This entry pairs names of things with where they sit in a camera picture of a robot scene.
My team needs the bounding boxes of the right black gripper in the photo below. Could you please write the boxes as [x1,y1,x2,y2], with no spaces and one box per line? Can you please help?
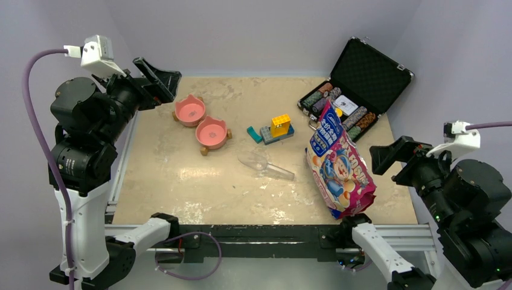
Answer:
[369,130,462,224]

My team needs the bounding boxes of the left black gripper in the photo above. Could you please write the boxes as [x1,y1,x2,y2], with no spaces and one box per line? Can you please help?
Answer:
[92,56,180,144]

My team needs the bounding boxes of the colourful pet food bag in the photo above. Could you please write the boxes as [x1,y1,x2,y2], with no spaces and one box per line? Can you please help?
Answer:
[305,102,377,219]

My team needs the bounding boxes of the clear plastic scoop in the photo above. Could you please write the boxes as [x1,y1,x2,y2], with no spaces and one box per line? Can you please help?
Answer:
[237,152,295,181]

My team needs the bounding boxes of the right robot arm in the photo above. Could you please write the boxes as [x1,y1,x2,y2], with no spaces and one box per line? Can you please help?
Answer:
[339,136,511,289]

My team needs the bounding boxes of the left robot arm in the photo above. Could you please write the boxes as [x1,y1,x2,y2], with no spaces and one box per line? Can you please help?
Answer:
[50,57,182,289]

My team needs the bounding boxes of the far pink pet bowl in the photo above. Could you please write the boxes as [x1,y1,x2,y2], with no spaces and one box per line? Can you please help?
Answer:
[172,94,206,127]

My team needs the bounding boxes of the pink pet bowl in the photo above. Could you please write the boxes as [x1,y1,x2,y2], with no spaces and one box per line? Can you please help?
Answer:
[195,115,232,156]
[172,94,206,127]

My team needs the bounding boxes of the near pink pet bowl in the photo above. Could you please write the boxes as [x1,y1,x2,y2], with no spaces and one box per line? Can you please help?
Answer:
[195,115,232,156]

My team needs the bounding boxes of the black poker chip case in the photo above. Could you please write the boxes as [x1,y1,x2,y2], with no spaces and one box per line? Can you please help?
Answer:
[297,36,415,141]

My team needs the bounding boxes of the yellow toy brick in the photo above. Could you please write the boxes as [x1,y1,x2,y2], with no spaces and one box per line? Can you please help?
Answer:
[270,114,291,138]

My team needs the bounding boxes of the teal toy brick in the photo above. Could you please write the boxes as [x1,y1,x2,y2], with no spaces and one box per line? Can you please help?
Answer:
[246,126,263,144]

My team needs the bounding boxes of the grey blue toy brick base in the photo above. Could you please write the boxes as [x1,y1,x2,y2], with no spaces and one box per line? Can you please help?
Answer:
[259,124,295,146]

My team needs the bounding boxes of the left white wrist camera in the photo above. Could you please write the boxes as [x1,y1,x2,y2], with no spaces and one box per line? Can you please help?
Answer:
[63,34,126,80]

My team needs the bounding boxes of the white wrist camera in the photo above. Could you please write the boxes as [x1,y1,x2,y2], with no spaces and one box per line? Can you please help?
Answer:
[426,120,481,160]
[63,34,126,80]

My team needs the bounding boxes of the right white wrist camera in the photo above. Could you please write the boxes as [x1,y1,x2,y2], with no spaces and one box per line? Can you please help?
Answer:
[426,120,481,160]

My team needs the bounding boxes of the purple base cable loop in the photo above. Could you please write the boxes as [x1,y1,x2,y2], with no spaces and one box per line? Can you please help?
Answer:
[155,231,223,282]

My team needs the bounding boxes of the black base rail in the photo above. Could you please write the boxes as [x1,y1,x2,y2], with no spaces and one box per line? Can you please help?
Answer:
[150,214,371,263]

